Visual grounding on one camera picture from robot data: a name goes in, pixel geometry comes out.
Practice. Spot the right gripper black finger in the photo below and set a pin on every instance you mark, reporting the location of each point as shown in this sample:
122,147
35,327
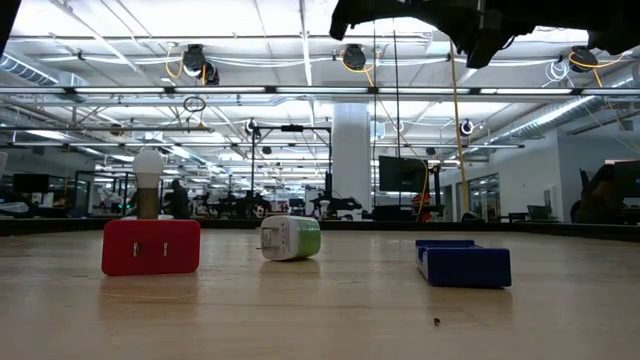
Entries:
360,12

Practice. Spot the navy memory card case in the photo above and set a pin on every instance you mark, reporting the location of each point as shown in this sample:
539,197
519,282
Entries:
462,265

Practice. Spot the green and white charger plug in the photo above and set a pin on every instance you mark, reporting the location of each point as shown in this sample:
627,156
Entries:
290,237

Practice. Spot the red charger block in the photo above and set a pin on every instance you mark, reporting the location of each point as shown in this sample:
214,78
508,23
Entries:
150,247

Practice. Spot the black background robot arm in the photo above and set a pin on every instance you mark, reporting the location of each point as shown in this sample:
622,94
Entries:
345,204

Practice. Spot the white building column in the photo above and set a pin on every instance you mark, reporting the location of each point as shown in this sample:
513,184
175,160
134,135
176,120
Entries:
351,160

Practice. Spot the black monitor on stand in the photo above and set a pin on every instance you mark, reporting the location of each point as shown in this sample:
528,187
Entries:
400,174

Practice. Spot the red background object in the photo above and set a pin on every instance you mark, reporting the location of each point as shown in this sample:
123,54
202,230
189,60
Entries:
422,202

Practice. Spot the person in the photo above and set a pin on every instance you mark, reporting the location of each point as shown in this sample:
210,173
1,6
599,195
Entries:
177,200
597,197

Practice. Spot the long ceiling light strip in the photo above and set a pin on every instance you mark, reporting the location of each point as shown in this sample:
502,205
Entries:
125,90

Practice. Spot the white bulb lamp brass base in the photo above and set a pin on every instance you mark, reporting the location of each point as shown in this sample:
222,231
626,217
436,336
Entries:
148,167

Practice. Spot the silver ventilation duct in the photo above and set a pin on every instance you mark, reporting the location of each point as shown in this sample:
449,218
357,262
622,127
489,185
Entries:
550,117

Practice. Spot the black metal stand frame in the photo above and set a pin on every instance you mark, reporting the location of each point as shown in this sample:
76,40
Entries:
253,170

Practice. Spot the black aluminium table frame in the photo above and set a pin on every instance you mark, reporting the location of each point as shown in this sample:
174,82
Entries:
550,230

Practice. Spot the black wall monitor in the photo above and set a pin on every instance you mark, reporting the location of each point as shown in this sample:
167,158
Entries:
629,180

